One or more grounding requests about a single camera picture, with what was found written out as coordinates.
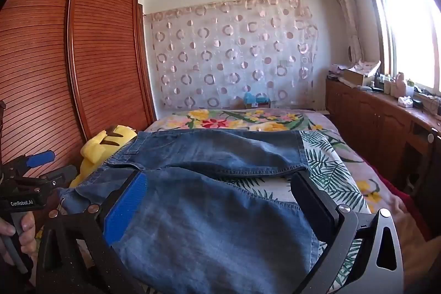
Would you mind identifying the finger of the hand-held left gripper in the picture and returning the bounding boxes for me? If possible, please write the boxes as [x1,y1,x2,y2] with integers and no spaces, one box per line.
[3,150,56,177]
[15,165,78,193]

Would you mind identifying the pale pink bottle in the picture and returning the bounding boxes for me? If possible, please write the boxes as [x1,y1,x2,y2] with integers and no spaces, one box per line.
[396,72,408,97]

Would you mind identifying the yellow plush toy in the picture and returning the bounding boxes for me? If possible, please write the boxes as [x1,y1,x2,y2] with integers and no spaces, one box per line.
[69,123,138,188]

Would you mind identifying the sheer circle pattern curtain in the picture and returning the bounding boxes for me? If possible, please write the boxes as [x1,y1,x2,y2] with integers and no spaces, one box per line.
[144,0,319,110]

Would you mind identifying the bundled white curtain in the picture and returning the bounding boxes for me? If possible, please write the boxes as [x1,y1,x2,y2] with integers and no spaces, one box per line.
[327,0,365,63]

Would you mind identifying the wooden window cabinet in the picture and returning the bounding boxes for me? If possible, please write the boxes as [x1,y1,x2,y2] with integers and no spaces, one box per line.
[325,78,441,212]

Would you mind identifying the wooden framed window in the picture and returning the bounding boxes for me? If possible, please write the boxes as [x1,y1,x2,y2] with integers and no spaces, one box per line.
[356,0,441,98]

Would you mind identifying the red cloth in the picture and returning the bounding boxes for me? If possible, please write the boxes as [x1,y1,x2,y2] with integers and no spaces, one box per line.
[360,158,433,241]

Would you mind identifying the brown slatted wooden wardrobe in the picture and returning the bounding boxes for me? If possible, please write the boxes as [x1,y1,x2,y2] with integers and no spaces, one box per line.
[0,0,157,208]

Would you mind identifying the person's left hand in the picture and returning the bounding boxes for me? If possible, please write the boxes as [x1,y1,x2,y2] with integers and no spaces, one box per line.
[0,211,37,268]

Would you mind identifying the cardboard box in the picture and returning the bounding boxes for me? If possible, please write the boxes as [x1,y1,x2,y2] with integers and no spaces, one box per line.
[342,68,375,88]

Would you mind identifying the floral leaf print bedsheet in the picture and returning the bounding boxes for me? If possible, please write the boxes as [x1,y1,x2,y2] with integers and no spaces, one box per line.
[57,108,384,294]

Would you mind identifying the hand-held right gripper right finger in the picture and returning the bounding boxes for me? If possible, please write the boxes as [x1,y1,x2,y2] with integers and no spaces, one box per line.
[290,171,404,294]

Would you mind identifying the small blue box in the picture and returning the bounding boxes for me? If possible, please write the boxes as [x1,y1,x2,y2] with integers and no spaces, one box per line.
[243,92,273,109]

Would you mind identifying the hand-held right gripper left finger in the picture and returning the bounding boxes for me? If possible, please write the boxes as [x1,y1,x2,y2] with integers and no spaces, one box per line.
[36,172,149,294]

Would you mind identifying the blue denim pants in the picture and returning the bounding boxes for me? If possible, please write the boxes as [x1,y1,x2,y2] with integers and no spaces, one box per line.
[58,129,326,294]

